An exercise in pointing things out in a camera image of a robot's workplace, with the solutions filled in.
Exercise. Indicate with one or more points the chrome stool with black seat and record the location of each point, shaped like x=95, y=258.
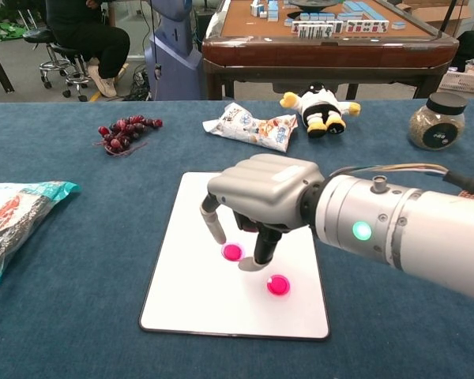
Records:
x=37, y=35
x=63, y=49

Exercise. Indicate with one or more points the teal edged noodle package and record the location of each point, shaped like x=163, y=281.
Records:
x=12, y=221

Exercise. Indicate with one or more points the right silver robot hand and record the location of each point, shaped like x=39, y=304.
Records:
x=268, y=181

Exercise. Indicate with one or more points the green leafy pile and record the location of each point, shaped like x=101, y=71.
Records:
x=4, y=31

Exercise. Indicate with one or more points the mahjong tile row red marks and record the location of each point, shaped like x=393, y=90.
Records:
x=367, y=27

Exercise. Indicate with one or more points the black white plush toy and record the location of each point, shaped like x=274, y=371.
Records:
x=320, y=106

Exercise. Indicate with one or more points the short blue backed tile row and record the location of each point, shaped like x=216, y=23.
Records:
x=359, y=6

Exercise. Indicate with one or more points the bunch of red grapes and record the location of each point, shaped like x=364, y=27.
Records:
x=122, y=132

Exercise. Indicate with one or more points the single blue mahjong tile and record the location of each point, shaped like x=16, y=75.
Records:
x=399, y=25

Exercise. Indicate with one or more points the seated person in black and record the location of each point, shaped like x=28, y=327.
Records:
x=87, y=39

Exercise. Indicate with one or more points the white rectangular magnetic board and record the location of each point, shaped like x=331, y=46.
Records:
x=181, y=296

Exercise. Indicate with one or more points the stack of blue mahjong tiles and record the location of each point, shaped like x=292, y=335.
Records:
x=265, y=10

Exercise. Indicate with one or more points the mahjong tile row dark faces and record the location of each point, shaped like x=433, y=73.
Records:
x=318, y=29

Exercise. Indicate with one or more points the blue table cloth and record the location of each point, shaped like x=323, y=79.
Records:
x=83, y=316

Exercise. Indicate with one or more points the pink disc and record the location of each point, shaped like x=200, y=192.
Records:
x=232, y=251
x=278, y=285

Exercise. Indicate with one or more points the white crumpled snack bag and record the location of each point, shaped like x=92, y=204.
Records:
x=253, y=128

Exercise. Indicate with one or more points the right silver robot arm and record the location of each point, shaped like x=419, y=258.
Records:
x=418, y=237

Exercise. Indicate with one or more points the blue machine pedestal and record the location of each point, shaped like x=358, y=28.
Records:
x=170, y=71

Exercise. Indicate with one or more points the long blue backed tile row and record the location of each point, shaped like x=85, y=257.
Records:
x=320, y=16

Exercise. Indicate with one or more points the brown mahjong table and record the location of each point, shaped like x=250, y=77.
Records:
x=320, y=53

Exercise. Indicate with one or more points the white plastic basket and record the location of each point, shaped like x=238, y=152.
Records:
x=466, y=83

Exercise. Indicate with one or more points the glass jar with black lid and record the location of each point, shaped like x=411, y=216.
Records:
x=436, y=130

